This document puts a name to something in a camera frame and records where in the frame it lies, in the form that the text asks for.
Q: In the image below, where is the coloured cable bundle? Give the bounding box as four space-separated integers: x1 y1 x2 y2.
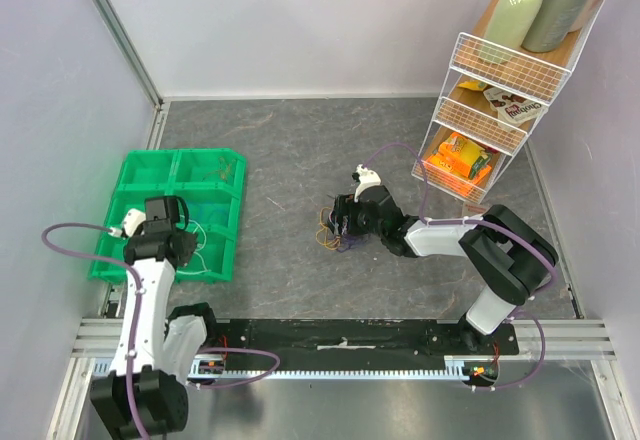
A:
313 192 371 254

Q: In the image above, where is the white cable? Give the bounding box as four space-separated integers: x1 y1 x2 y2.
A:
174 217 211 277

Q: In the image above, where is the brown cable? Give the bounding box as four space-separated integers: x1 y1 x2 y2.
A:
202 157 239 184

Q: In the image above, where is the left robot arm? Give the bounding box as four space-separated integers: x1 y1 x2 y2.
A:
90 195 220 439

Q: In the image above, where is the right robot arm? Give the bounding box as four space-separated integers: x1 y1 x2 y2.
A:
326 186 558 354

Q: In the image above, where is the green compartment bin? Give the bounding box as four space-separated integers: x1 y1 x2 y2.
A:
105 148 247 284

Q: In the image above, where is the small pink card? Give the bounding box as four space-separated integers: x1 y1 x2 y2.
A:
461 202 489 217

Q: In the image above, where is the orange snack box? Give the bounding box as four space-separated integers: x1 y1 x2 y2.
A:
423 132 494 198

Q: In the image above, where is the yellow snack bag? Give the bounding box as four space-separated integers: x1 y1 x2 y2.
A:
457 79 489 92

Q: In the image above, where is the chobani yogurt pack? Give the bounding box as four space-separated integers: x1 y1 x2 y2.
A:
483 87 545 127

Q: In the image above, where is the light green spray bottle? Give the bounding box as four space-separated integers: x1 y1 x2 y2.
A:
478 0 543 64

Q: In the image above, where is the dark green bottle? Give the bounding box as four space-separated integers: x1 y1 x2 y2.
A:
522 0 587 53

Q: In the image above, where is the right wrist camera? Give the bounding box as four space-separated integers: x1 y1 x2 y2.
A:
352 164 382 201

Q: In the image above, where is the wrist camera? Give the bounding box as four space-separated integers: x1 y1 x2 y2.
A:
108 208 146 238
352 164 382 201

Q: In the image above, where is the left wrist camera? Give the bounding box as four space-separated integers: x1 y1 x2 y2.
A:
108 208 146 238

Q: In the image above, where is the aluminium rail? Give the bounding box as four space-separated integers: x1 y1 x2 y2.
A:
69 317 616 381

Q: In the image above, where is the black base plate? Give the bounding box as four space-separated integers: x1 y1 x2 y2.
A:
203 319 519 373

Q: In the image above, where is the white wire shelf rack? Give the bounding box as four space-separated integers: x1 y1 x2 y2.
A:
411 0 606 203

